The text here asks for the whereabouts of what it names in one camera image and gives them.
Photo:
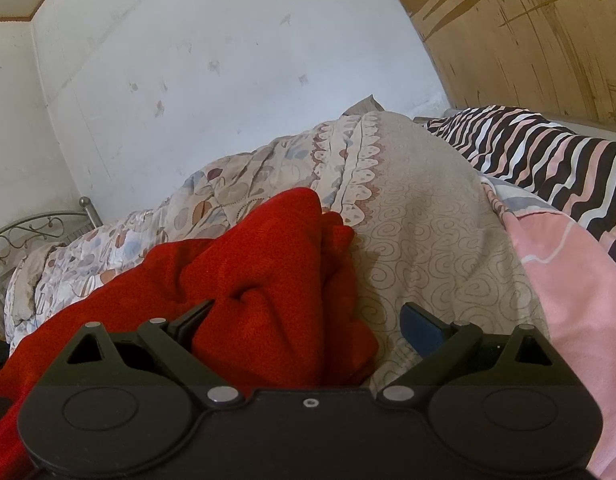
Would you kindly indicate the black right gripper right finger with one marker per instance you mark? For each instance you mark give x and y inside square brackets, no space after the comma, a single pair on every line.
[441,346]

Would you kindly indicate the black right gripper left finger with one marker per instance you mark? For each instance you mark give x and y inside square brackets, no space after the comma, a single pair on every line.
[170,344]

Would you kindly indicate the red long-sleeved dress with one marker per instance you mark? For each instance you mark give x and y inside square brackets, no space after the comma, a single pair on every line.
[283,292]

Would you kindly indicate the patterned beige quilt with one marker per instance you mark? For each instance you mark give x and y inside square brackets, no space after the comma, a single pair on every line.
[425,232]

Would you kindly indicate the pink cloth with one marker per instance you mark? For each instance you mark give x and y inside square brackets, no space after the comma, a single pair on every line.
[575,280]

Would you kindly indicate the metal bed headboard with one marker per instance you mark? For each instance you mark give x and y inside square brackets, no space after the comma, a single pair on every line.
[19,238]

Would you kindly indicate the striped black white pink sheet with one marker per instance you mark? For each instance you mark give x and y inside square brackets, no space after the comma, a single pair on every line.
[574,174]

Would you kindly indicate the beige pillow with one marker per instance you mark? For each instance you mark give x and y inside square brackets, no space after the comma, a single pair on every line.
[367,105]

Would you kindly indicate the wooden plywood wardrobe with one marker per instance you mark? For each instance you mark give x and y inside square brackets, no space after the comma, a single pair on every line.
[554,56]

